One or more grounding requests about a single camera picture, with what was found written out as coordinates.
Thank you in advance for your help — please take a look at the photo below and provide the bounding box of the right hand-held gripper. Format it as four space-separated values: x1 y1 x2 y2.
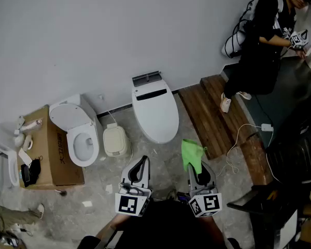
188 161 223 218

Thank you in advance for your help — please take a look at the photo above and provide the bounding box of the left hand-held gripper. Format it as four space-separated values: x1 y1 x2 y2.
115 155 153 217

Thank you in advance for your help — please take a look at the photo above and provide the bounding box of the green cloth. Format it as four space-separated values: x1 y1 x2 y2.
181 139 208 175

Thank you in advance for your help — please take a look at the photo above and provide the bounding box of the person's left forearm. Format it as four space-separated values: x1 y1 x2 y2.
95 213 135 243

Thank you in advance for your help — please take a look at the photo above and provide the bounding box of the person's right forearm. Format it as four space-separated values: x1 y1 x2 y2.
194 215 229 246

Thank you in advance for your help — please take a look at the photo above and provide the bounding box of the white smart toilet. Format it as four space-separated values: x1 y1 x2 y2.
131 78 180 145

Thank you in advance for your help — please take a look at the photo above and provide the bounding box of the white open toilet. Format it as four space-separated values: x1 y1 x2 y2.
48 93 103 168

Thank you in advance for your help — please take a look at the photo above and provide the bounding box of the white toilet seat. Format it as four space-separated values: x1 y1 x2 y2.
7 149 20 187

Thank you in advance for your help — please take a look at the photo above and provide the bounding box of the beige trash bin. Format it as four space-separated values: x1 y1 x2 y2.
103 122 133 157

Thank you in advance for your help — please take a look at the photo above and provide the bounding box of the wooden platform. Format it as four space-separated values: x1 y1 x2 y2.
178 74 274 186

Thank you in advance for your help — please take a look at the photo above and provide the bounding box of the person's black clothed body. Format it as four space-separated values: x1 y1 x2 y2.
77 198 249 249

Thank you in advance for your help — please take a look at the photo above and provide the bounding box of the large cardboard box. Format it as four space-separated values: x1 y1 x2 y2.
17 104 86 190

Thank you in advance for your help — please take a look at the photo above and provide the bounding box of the black suitcase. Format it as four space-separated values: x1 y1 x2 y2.
265 128 311 184

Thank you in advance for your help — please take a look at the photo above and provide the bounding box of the black pouch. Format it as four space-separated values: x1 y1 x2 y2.
20 158 41 188

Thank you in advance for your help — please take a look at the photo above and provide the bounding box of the white paper card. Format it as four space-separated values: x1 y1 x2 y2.
18 148 33 165

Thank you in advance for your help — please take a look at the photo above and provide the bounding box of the white adapter cable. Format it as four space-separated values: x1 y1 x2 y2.
217 123 263 176

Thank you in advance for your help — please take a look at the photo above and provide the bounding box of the thin white cable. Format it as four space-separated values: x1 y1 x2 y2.
107 110 134 165

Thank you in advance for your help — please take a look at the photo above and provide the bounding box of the white ring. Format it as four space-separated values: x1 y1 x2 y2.
22 135 33 151

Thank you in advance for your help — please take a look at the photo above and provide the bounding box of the white wall-mounted fixture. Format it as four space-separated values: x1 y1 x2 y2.
221 0 257 59

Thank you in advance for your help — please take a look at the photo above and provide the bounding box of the black cable bundle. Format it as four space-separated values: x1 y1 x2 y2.
224 0 255 59

